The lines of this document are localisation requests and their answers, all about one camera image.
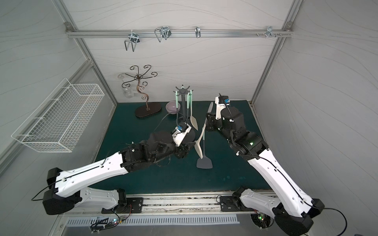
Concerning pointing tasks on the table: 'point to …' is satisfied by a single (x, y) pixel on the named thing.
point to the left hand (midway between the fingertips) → (191, 139)
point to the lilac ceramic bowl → (171, 107)
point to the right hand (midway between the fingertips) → (208, 113)
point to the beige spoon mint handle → (193, 120)
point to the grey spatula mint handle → (204, 162)
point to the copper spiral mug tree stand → (150, 109)
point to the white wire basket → (58, 124)
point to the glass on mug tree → (127, 91)
